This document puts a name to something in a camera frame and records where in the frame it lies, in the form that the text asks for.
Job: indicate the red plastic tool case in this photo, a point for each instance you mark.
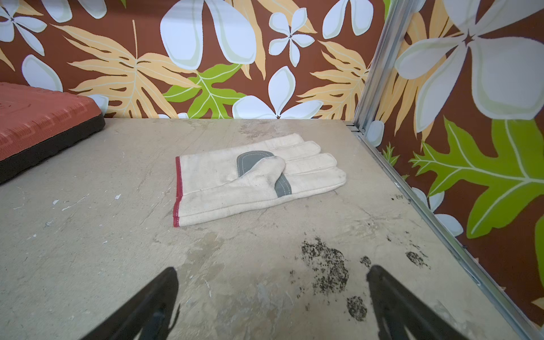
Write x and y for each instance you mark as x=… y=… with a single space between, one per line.
x=37 y=124

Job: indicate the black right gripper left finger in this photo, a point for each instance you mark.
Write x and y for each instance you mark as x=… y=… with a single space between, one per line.
x=147 y=315

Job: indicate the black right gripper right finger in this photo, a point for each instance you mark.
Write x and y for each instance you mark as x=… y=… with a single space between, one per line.
x=402 y=315

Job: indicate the white canvas work glove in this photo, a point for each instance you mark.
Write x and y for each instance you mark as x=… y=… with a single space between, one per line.
x=222 y=183

